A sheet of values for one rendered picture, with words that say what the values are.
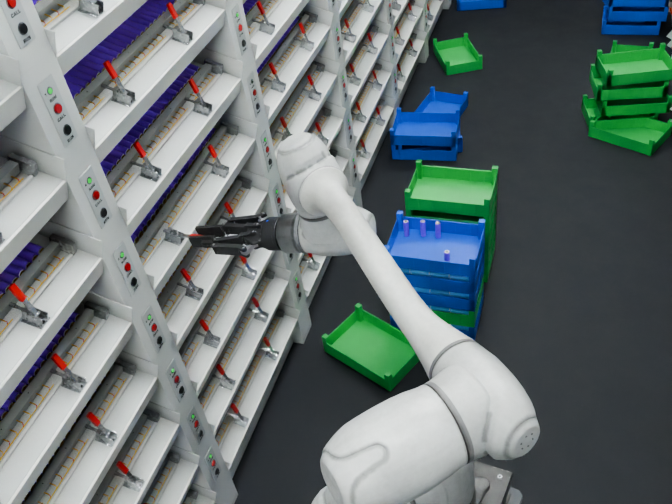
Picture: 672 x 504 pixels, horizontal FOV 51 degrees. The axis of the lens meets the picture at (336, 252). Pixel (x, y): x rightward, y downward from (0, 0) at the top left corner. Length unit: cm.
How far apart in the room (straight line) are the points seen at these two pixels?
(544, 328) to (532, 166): 96
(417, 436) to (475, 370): 15
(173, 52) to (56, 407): 79
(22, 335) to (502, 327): 172
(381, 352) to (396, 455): 153
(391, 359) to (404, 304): 128
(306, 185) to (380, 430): 52
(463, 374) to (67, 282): 76
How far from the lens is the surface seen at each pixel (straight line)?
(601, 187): 324
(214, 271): 190
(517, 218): 304
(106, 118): 149
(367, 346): 256
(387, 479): 102
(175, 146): 170
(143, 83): 158
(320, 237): 146
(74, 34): 139
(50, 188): 134
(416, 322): 122
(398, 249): 242
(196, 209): 180
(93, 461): 162
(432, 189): 267
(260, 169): 209
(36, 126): 131
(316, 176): 134
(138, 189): 159
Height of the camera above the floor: 195
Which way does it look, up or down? 42 degrees down
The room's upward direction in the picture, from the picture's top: 9 degrees counter-clockwise
